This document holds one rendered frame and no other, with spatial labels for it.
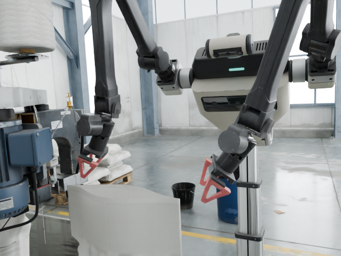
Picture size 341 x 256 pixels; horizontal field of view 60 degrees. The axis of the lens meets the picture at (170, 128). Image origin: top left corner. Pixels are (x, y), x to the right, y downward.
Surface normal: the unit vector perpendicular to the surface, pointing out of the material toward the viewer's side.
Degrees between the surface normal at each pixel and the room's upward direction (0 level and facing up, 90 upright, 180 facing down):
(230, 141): 77
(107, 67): 100
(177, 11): 90
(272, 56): 96
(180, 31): 90
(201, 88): 40
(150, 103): 90
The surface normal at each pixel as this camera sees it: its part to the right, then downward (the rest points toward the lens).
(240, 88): -0.30, -0.68
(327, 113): -0.41, 0.13
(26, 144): 0.00, 0.12
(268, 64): -0.64, 0.22
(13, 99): 0.94, 0.00
